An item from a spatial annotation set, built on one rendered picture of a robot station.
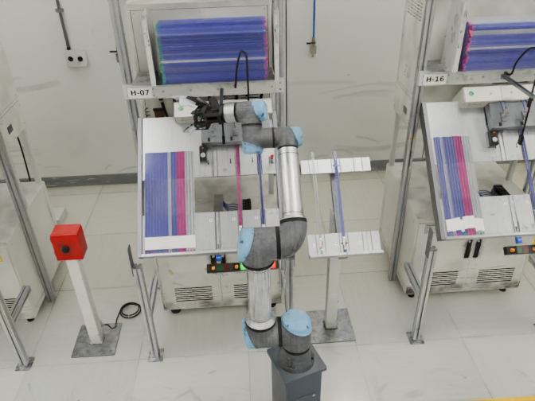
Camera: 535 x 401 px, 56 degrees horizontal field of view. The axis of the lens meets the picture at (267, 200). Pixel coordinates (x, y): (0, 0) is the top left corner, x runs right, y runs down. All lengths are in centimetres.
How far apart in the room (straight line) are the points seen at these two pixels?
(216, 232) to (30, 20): 239
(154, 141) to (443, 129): 146
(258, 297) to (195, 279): 113
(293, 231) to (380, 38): 265
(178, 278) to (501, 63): 202
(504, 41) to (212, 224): 164
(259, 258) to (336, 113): 269
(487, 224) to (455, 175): 28
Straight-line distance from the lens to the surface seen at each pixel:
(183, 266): 288
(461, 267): 318
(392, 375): 285
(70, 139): 446
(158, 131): 262
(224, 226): 243
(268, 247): 169
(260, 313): 189
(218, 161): 252
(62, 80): 427
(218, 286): 296
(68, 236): 261
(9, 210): 327
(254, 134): 182
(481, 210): 267
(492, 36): 270
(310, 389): 221
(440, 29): 280
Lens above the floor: 220
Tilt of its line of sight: 33 degrees down
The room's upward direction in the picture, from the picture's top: 2 degrees counter-clockwise
